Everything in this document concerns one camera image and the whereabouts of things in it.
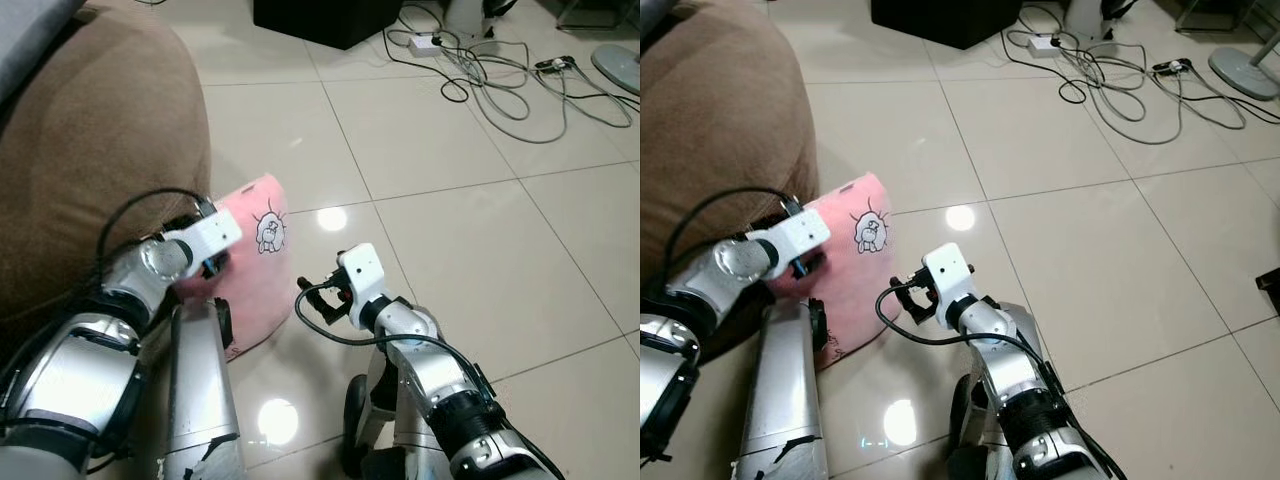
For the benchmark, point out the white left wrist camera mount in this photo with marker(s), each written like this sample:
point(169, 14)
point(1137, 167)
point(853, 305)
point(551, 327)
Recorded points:
point(800, 235)
point(210, 235)

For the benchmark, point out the black cabinet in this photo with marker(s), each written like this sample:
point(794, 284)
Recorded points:
point(320, 20)
point(945, 20)

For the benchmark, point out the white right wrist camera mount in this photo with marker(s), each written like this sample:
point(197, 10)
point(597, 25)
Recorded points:
point(948, 268)
point(362, 270)

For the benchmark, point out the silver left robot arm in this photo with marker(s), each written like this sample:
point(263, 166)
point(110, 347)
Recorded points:
point(665, 380)
point(70, 380)

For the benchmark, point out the round white fan base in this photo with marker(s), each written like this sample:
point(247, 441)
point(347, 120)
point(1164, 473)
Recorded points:
point(1245, 72)
point(620, 68)

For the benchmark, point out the white appliance base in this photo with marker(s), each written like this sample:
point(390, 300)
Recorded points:
point(468, 18)
point(1090, 18)

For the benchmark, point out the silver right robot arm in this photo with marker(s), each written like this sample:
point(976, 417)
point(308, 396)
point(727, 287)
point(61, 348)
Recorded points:
point(440, 370)
point(1020, 400)

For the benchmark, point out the brown plush round sofa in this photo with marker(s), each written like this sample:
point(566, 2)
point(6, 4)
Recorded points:
point(720, 120)
point(100, 130)

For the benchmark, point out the black furniture base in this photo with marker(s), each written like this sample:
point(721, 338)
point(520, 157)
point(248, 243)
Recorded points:
point(1270, 283)

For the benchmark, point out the pink pillow with cartoon print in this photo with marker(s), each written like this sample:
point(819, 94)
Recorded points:
point(860, 290)
point(255, 290)

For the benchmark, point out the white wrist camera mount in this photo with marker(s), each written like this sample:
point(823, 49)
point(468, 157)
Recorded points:
point(362, 270)
point(210, 235)
point(800, 235)
point(948, 268)

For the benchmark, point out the small black plug adapter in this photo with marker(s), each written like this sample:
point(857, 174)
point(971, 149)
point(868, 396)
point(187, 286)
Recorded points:
point(555, 65)
point(1170, 67)

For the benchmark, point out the grey metal stand frame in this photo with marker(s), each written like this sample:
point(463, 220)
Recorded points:
point(580, 22)
point(1200, 25)

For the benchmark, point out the white power strip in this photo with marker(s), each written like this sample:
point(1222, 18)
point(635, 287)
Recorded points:
point(425, 44)
point(1043, 43)

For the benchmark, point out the silver left robot leg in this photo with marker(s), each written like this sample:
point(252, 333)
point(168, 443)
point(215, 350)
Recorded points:
point(785, 400)
point(200, 400)

